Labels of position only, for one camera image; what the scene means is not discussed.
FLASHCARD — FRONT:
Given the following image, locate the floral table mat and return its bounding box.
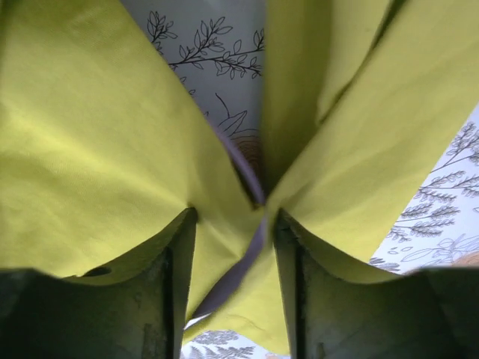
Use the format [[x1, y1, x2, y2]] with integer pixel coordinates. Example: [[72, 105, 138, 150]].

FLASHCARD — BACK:
[[119, 0, 479, 359]]

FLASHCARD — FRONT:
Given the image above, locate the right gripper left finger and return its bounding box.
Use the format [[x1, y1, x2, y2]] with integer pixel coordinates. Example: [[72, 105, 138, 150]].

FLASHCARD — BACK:
[[1, 208, 198, 358]]

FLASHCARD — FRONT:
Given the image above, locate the yellow cloth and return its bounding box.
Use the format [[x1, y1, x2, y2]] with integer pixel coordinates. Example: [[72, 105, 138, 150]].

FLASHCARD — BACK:
[[1, 1, 478, 358]]

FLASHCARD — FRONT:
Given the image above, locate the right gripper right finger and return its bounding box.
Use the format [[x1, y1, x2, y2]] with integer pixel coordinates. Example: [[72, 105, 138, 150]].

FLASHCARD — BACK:
[[274, 211, 478, 358]]

